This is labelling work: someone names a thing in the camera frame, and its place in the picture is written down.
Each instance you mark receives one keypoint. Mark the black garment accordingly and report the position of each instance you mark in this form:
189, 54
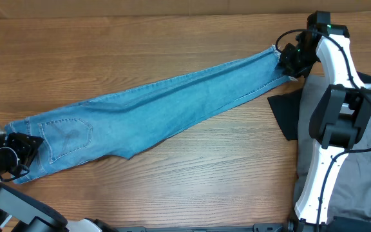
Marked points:
293, 110

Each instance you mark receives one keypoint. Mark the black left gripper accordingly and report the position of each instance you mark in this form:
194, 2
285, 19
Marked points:
27, 148

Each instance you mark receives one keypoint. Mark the grey garment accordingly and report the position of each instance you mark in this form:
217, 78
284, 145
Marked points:
351, 197

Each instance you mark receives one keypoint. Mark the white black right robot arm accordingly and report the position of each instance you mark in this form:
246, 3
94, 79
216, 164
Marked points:
338, 121

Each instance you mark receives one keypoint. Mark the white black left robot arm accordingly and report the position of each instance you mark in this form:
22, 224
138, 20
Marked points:
33, 215

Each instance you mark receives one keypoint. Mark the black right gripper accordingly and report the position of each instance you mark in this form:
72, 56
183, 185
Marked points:
288, 59

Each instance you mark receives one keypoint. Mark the light blue denim jeans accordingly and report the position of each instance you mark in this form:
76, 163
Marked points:
129, 122

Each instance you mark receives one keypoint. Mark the black table edge rail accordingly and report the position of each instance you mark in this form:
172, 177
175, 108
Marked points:
262, 227

